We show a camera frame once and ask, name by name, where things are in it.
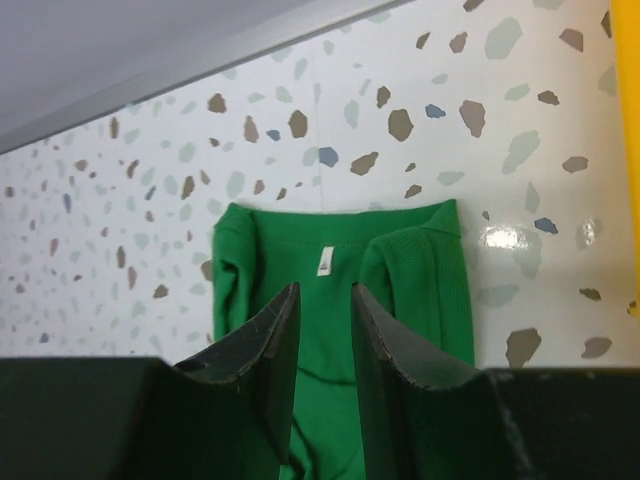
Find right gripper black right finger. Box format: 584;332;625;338
351;284;639;479

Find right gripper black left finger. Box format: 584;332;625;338
1;284;300;479

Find green tank top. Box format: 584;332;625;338
212;200;475;479

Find yellow plastic tray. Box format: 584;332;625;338
608;0;640;307

